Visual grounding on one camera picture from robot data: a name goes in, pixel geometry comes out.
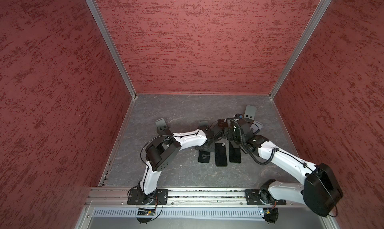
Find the black round phone stand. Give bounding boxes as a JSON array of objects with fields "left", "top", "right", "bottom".
[{"left": 199, "top": 121, "right": 209, "bottom": 128}]

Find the aluminium front rail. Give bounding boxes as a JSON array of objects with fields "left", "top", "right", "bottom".
[{"left": 85, "top": 186, "right": 328, "bottom": 208}]

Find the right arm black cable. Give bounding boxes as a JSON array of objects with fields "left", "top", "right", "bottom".
[{"left": 224, "top": 117, "right": 339, "bottom": 218}]

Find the green-edged phone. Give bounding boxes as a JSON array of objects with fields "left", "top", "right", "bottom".
[{"left": 198, "top": 151, "right": 211, "bottom": 164}]

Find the far left phone stand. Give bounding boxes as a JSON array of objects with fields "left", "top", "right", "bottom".
[{"left": 155, "top": 118, "right": 169, "bottom": 135}]

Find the aluminium corner post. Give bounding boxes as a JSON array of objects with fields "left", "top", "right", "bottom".
[
  {"left": 85, "top": 0, "right": 137, "bottom": 100},
  {"left": 269, "top": 0, "right": 332, "bottom": 100}
]

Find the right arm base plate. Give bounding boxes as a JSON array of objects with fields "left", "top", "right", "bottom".
[{"left": 245, "top": 189, "right": 287, "bottom": 206}]

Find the white slotted cable duct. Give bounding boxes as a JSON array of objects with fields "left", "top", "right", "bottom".
[{"left": 92, "top": 207, "right": 265, "bottom": 220}]

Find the left aluminium corner post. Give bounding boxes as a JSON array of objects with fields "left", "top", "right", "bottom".
[{"left": 85, "top": 0, "right": 137, "bottom": 100}]

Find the purple phone stand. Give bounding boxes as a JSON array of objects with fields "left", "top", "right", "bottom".
[{"left": 250, "top": 121, "right": 263, "bottom": 134}]

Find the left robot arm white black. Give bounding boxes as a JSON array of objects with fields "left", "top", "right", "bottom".
[{"left": 138, "top": 125, "right": 225, "bottom": 204}]

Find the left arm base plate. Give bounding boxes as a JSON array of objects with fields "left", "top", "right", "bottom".
[{"left": 127, "top": 188, "right": 169, "bottom": 206}]

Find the right aluminium corner post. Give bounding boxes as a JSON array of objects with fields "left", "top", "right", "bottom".
[{"left": 269, "top": 0, "right": 332, "bottom": 100}]

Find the silver-backed phone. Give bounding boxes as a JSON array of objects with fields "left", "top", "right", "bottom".
[{"left": 215, "top": 143, "right": 228, "bottom": 167}]

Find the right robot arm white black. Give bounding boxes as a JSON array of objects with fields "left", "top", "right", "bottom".
[{"left": 224, "top": 118, "right": 344, "bottom": 218}]

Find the wooden base grey phone stand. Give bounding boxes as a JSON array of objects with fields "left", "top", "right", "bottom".
[{"left": 243, "top": 105, "right": 257, "bottom": 122}]

